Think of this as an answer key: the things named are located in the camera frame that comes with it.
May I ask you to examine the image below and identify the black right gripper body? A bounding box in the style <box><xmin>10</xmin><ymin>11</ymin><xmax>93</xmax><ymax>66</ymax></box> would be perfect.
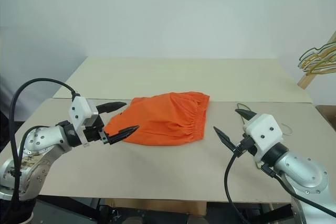
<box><xmin>234</xmin><ymin>136</ymin><xmax>257</xmax><ymax>156</ymax></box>

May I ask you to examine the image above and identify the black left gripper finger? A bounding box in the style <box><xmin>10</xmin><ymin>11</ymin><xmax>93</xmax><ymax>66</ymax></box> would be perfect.
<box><xmin>96</xmin><ymin>101</ymin><xmax>128</xmax><ymax>116</ymax></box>
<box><xmin>104</xmin><ymin>125</ymin><xmax>140</xmax><ymax>145</ymax></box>

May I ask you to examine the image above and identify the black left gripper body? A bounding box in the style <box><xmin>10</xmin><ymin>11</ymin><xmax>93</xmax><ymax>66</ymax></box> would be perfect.
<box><xmin>83</xmin><ymin>113</ymin><xmax>110</xmax><ymax>145</ymax></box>

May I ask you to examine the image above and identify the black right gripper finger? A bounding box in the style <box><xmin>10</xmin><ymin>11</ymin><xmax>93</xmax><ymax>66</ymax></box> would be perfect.
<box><xmin>235</xmin><ymin>109</ymin><xmax>257</xmax><ymax>123</ymax></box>
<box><xmin>213</xmin><ymin>126</ymin><xmax>238</xmax><ymax>154</ymax></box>

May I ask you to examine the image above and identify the orange t-shirt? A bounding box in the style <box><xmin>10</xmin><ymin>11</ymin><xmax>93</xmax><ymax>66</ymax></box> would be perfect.
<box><xmin>106</xmin><ymin>91</ymin><xmax>211</xmax><ymax>147</ymax></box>

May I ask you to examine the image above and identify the wooden hanger rack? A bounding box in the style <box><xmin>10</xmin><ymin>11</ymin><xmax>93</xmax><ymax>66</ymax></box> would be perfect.
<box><xmin>297</xmin><ymin>31</ymin><xmax>336</xmax><ymax>90</ymax></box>

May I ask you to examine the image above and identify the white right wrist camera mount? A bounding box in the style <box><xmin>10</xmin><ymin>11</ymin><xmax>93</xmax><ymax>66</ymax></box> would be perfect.
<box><xmin>242</xmin><ymin>113</ymin><xmax>285</xmax><ymax>162</ymax></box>

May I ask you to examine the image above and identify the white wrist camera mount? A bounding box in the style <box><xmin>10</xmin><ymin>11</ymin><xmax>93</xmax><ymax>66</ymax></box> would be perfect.
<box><xmin>68</xmin><ymin>97</ymin><xmax>100</xmax><ymax>146</ymax></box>
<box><xmin>242</xmin><ymin>113</ymin><xmax>285</xmax><ymax>162</ymax></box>

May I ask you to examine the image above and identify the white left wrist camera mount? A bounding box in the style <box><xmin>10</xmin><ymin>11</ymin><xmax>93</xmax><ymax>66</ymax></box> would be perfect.
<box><xmin>68</xmin><ymin>97</ymin><xmax>100</xmax><ymax>146</ymax></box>

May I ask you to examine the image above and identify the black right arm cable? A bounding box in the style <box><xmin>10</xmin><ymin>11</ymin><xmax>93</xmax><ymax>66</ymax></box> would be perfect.
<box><xmin>223</xmin><ymin>140</ymin><xmax>253</xmax><ymax>224</ymax></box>
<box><xmin>261</xmin><ymin>165</ymin><xmax>336</xmax><ymax>213</ymax></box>

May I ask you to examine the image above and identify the bundle of wire hangers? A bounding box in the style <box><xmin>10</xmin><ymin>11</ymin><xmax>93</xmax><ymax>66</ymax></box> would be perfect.
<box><xmin>297</xmin><ymin>40</ymin><xmax>336</xmax><ymax>69</ymax></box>
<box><xmin>306</xmin><ymin>47</ymin><xmax>336</xmax><ymax>72</ymax></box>

